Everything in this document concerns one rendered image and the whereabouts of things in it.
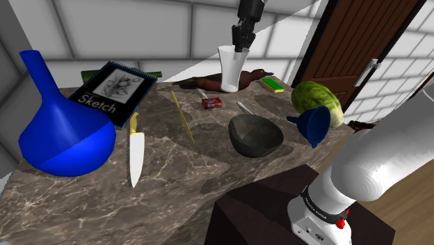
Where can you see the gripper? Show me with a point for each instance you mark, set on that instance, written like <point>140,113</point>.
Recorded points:
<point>250,10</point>

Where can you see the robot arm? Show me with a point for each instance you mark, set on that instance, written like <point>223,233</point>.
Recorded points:
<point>373,163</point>

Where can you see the white tall vase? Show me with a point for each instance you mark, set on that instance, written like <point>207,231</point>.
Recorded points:
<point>232,74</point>

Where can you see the green and yellow sponge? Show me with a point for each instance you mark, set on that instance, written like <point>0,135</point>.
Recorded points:
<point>272,84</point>

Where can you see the brown duck figure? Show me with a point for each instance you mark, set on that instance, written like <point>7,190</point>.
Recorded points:
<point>203,84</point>

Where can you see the green cabbage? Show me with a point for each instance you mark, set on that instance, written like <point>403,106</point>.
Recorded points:
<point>312,96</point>

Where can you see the brown wooden door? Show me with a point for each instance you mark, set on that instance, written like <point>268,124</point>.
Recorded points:
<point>339,40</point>

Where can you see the thin yellow stick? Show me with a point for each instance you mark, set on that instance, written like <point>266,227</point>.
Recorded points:
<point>183,117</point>

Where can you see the blue funnel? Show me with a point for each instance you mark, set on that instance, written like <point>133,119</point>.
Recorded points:
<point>317,125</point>

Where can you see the black spiral sketch book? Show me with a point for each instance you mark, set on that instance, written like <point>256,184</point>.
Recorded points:
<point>112,91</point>

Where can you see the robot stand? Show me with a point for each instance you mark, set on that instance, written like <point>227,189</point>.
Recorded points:
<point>257,210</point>

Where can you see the blue round-bellied vase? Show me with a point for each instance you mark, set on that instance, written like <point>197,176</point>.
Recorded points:
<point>64,142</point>

